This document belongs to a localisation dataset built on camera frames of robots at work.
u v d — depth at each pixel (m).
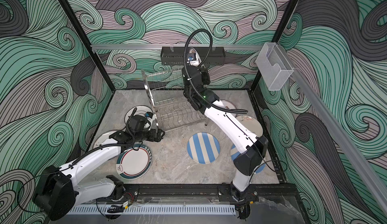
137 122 0.63
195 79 0.50
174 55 0.95
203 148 0.88
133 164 0.82
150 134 0.73
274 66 0.80
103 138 0.91
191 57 0.55
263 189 0.76
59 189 0.39
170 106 1.05
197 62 0.59
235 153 0.87
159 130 0.77
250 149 0.42
